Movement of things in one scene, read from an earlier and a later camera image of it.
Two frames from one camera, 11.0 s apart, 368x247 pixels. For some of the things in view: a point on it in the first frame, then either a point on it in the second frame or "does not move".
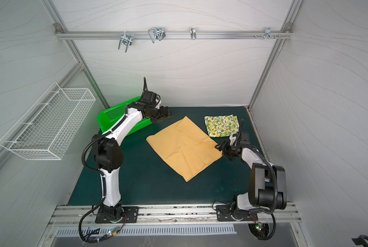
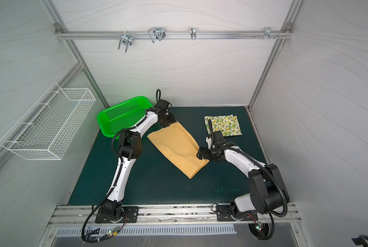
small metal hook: x=193 y=34 does not move
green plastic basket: x=108 y=118 does not move
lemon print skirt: x=222 y=125 does not move
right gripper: x=224 y=148 -> x=204 y=153
